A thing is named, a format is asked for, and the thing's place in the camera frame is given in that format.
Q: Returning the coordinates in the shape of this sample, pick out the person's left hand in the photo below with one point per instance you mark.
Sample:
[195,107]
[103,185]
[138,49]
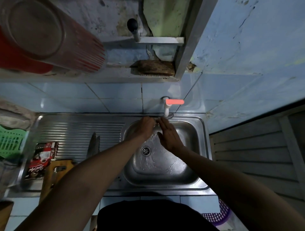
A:
[143,128]

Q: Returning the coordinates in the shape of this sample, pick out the person's right hand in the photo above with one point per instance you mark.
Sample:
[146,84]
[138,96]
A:
[170,138]

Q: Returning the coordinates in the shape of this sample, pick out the knives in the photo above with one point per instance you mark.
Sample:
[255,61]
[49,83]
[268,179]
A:
[60,169]

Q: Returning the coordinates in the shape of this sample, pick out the small wooden cutting board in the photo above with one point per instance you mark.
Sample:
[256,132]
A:
[50,173]

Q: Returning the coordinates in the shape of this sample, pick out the person's left forearm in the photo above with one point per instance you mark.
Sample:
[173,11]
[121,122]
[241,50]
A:
[71,188]

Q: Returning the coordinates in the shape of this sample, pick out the person's right forearm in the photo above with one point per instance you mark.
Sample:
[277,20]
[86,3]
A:
[245,190]

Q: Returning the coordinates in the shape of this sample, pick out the person's black clothing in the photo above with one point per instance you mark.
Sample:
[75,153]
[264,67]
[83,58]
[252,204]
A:
[155,216]

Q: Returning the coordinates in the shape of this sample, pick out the wooden scrub brush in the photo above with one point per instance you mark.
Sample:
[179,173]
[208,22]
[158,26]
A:
[155,67]

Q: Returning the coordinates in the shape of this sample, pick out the stainless steel sink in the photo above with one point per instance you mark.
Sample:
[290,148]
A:
[71,128]

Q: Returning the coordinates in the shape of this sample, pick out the grey slatted wooden door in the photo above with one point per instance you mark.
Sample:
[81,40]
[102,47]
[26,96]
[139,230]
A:
[257,152]

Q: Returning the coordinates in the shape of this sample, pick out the purple plastic basket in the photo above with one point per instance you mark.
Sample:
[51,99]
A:
[219,216]

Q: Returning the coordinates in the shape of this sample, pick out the red black sachet pack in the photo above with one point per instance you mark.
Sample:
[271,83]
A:
[43,158]

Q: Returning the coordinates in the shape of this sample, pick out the red striped drinking glass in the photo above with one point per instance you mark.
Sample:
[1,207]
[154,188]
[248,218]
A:
[62,40]

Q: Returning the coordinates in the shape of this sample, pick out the green plastic basket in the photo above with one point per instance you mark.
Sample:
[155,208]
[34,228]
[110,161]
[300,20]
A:
[12,141]

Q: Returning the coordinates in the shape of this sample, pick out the red plastic cup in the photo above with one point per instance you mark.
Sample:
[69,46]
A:
[19,62]

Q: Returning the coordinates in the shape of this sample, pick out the checked dishcloth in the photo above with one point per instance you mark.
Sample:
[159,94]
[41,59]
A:
[8,178]

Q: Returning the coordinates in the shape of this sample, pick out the wooden knife block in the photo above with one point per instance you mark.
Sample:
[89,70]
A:
[6,214]

